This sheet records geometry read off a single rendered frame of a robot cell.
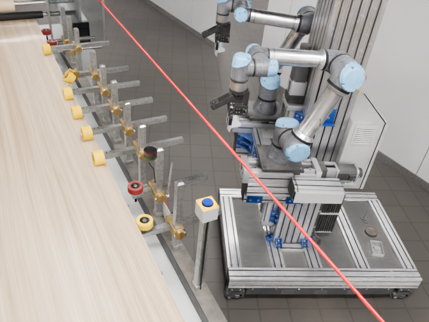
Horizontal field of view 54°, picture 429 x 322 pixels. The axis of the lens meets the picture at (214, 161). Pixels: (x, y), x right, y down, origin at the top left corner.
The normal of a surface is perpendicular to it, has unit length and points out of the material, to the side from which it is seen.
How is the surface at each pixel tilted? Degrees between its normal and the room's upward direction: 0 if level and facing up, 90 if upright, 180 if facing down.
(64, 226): 0
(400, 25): 90
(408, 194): 0
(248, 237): 0
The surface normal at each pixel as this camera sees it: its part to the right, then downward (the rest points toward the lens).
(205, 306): 0.09, -0.80
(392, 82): -0.83, 0.27
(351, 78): 0.25, 0.50
